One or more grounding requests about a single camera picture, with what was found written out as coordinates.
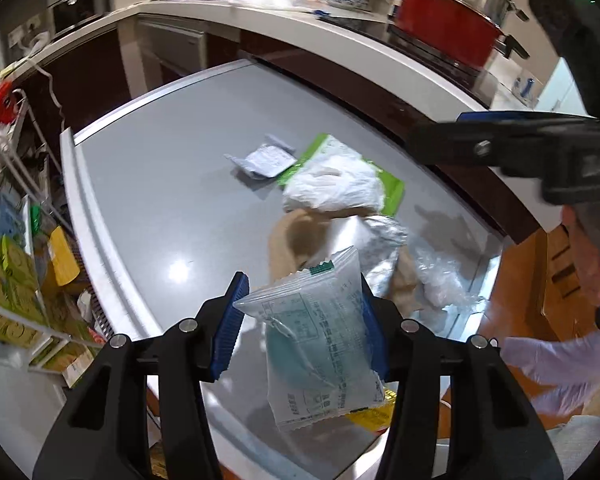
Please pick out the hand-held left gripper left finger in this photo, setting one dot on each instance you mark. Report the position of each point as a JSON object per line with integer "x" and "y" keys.
{"x": 226, "y": 332}

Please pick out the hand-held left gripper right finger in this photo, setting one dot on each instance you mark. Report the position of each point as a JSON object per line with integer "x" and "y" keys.
{"x": 375, "y": 335}

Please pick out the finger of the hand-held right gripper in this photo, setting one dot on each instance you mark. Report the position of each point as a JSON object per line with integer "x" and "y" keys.
{"x": 480, "y": 147}

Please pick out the clear snack packet teal print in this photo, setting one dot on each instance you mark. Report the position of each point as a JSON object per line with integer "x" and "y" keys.
{"x": 315, "y": 340}

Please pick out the green snack bag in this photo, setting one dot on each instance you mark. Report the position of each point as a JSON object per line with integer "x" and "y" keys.
{"x": 392, "y": 187}

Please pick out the person's right hand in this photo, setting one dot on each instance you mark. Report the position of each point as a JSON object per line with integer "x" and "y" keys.
{"x": 590, "y": 265}

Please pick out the yellow packet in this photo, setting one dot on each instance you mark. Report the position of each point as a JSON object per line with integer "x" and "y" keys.
{"x": 372, "y": 416}

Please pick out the clear plastic wrap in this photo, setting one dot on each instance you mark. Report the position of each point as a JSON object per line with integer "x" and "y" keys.
{"x": 445, "y": 280}

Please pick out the silver foil bag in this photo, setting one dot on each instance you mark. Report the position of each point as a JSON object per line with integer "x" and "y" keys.
{"x": 370, "y": 245}

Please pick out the black cooktop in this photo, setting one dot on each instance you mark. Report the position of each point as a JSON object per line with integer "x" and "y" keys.
{"x": 430, "y": 57}

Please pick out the red pot with steel lid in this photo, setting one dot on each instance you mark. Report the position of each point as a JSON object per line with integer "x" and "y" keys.
{"x": 445, "y": 20}

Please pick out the white plastic bag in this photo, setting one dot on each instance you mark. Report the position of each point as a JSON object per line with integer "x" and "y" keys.
{"x": 335, "y": 180}

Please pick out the light purple glove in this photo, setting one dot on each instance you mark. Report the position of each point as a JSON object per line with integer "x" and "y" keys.
{"x": 560, "y": 365}

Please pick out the stack of yellow-green boxes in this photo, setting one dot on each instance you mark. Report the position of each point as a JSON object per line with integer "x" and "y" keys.
{"x": 10, "y": 280}

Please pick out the light grey cloth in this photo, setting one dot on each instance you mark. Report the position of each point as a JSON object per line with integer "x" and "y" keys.
{"x": 580, "y": 447}

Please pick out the white cloth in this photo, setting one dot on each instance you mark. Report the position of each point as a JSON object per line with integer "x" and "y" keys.
{"x": 265, "y": 0}

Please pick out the white kitchen counter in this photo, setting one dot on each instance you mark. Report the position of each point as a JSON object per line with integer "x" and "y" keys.
{"x": 230, "y": 15}

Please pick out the red plastic item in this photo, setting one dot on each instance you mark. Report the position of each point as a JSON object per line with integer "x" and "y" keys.
{"x": 0, "y": 102}

